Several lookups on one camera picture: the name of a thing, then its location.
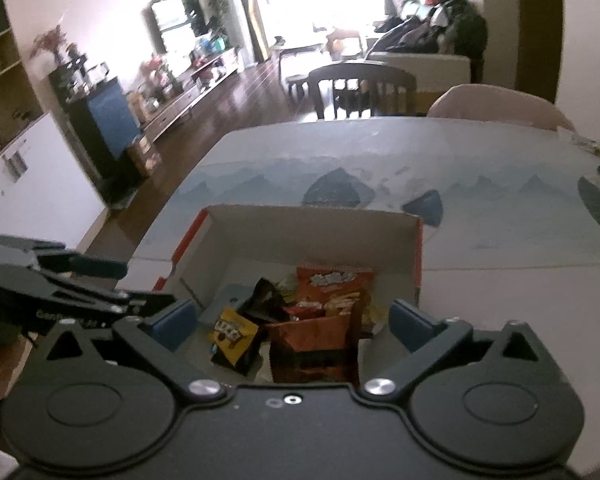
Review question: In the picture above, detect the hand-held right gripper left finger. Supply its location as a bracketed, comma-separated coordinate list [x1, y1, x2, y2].
[42, 299, 229, 402]

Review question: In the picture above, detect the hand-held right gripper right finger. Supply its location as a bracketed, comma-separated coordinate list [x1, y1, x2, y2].
[362, 299, 561, 402]

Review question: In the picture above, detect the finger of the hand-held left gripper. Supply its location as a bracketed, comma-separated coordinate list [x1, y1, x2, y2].
[0, 234, 131, 282]
[55, 282, 177, 320]

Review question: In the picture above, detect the yellow and blue snack packet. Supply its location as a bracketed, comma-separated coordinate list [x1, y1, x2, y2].
[362, 305, 389, 336]

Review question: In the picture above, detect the small gold snack packet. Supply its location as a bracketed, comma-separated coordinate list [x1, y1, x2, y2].
[207, 307, 261, 374]

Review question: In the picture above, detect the large red snack bag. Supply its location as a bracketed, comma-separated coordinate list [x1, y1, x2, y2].
[296, 262, 376, 312]

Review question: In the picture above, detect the dark triangular snack packet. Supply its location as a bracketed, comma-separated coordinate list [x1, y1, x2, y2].
[250, 277, 292, 324]

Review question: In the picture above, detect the brown-red snack bag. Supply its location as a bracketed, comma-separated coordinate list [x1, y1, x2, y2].
[265, 305, 363, 386]

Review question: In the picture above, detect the cardboard box with red sides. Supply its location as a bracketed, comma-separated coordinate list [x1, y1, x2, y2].
[152, 204, 425, 386]

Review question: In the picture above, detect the person's left hand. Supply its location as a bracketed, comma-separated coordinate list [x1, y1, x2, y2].
[0, 337, 37, 411]

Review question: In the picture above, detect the white cabinet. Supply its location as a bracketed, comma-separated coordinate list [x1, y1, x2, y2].
[0, 110, 112, 281]

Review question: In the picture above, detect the mountain print table cover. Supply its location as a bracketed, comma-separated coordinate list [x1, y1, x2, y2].
[135, 116, 600, 273]

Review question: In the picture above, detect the brown paper bag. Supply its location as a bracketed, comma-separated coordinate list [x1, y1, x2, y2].
[127, 135, 163, 178]

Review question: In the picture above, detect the black and blue cabinet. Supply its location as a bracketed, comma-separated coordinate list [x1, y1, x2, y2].
[50, 62, 143, 181]

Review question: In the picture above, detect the wooden television cabinet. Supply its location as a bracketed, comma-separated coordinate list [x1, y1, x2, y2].
[142, 47, 246, 143]

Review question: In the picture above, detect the black coffee machine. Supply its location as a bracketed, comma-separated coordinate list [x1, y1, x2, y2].
[62, 45, 108, 96]

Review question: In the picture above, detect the pink flower bouquet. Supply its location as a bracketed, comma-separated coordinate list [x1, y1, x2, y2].
[140, 55, 168, 91]

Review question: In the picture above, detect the wooden bookshelf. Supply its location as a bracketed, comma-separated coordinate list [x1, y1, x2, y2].
[0, 0, 43, 161]

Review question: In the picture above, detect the pink covered chair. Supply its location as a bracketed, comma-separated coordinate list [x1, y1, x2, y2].
[426, 84, 578, 133]

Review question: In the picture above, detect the dark wooden chair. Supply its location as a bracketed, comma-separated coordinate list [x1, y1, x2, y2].
[307, 61, 418, 121]

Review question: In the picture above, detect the sofa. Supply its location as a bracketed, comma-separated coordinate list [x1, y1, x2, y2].
[365, 0, 481, 86]

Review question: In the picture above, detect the flat screen television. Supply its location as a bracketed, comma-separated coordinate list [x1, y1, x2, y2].
[150, 0, 206, 53]

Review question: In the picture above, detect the small round stool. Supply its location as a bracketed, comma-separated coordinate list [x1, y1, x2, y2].
[286, 74, 311, 101]

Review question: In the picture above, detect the white tower air conditioner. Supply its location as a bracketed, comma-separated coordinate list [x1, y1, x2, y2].
[215, 0, 253, 68]

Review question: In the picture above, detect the green house plant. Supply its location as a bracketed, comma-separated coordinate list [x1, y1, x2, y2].
[207, 0, 231, 36]

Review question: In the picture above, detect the small wooden chair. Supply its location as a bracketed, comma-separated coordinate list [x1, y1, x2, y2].
[327, 27, 363, 58]

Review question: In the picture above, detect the pile of dark clothes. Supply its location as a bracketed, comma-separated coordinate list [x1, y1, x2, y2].
[375, 0, 488, 58]

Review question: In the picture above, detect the round coffee table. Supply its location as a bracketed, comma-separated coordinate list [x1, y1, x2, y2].
[271, 35, 331, 81]

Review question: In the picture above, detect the brown curtain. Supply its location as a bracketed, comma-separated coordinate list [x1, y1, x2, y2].
[242, 0, 271, 63]

